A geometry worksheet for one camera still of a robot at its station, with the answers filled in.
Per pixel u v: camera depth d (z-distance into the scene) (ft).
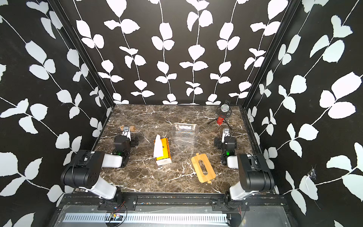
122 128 3.40
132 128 3.34
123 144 2.39
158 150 2.79
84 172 1.50
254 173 1.50
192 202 2.51
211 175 2.75
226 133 2.65
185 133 3.41
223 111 2.85
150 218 2.30
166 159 2.74
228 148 2.38
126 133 2.61
